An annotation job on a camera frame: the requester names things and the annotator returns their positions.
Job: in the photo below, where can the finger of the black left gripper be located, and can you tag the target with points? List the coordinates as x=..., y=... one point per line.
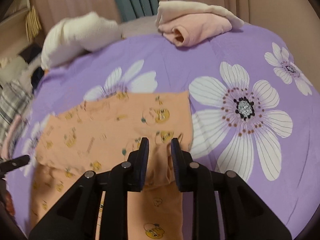
x=14, y=164

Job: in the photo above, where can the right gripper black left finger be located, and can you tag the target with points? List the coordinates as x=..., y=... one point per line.
x=129, y=176

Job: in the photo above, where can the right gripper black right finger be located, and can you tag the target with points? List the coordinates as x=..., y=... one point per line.
x=193, y=177

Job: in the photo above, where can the orange cartoon print garment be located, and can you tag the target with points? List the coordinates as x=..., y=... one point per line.
x=97, y=136

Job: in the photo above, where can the plaid grey shirt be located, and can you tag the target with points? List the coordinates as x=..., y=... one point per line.
x=14, y=101

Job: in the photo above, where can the purple floral bed sheet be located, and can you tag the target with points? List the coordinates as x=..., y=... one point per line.
x=253, y=111

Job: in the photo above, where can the dark navy cloth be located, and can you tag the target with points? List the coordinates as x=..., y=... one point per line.
x=36, y=77

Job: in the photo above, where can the wooden shelf cabinet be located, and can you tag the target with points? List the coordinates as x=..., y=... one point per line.
x=13, y=33

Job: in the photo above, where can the white plush toy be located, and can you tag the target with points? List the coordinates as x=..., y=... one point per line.
x=71, y=37

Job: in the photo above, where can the stack of yellow books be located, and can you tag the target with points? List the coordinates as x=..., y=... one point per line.
x=32, y=24

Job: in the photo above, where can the folded pink garment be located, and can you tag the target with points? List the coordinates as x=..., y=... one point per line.
x=190, y=30

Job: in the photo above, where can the folded cream garment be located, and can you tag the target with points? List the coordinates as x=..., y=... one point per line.
x=170, y=10

